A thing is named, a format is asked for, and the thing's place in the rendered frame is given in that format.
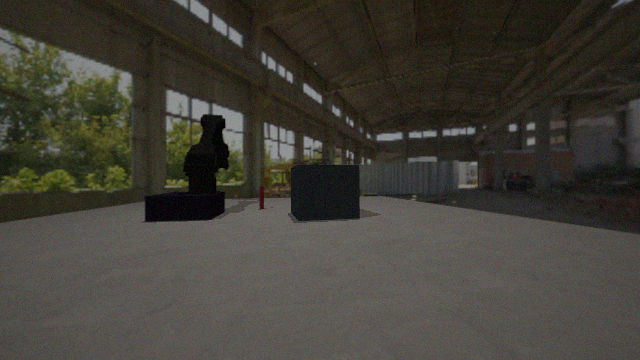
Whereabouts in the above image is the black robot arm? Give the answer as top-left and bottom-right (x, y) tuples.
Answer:
(183, 114), (229, 194)

